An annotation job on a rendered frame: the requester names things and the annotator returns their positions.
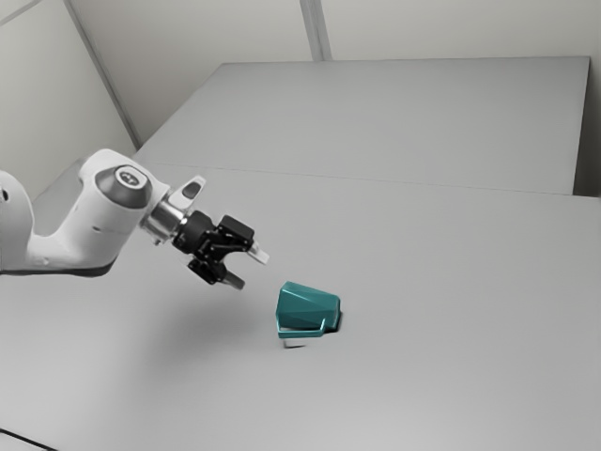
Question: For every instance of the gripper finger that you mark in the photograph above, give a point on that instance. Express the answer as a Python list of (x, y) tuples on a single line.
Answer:
[(239, 239), (217, 271)]

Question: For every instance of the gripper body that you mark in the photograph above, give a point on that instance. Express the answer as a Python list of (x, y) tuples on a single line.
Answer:
[(196, 233)]

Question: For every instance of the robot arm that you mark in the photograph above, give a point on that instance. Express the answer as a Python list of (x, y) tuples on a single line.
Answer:
[(89, 211)]

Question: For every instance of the teal faceted mug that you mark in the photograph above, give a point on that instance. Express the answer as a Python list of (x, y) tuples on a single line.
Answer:
[(307, 310)]

